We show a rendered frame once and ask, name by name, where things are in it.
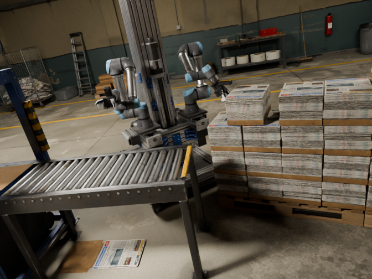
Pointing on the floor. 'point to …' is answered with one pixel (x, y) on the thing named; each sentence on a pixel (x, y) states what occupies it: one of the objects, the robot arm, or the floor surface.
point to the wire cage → (31, 86)
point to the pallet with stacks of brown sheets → (106, 81)
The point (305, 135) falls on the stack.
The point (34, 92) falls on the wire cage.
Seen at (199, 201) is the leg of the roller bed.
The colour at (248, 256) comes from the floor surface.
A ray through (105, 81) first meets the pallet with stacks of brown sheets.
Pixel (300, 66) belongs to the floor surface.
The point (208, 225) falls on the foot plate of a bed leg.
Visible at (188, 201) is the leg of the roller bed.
